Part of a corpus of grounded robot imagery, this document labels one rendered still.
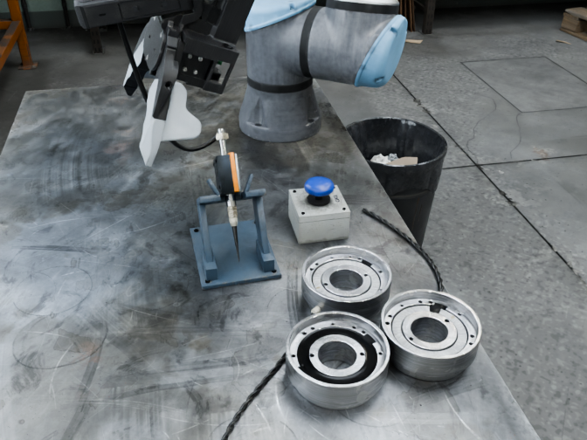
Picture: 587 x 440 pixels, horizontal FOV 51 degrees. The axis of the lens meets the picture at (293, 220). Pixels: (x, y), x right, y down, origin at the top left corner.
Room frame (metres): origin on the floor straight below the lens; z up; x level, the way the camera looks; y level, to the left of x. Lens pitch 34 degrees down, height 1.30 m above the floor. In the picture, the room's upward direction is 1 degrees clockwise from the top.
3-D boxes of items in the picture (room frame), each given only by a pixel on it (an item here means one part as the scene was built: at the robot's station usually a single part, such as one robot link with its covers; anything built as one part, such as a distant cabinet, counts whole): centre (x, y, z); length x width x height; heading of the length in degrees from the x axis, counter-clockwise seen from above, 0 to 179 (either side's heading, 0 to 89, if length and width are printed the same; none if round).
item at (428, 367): (0.48, -0.15, 0.82); 0.10 x 0.10 x 0.04
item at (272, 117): (1.05, 0.03, 0.85); 0.15 x 0.15 x 0.10
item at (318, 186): (0.71, -0.03, 0.85); 0.04 x 0.04 x 0.05
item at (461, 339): (0.48, -0.15, 0.82); 0.08 x 0.08 x 0.02
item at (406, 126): (1.73, -0.30, 0.21); 0.34 x 0.34 x 0.43
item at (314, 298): (0.56, -0.06, 0.82); 0.10 x 0.10 x 0.04
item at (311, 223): (0.72, -0.03, 0.82); 0.08 x 0.07 x 0.05; 12
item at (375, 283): (0.56, -0.06, 0.82); 0.08 x 0.08 x 0.02
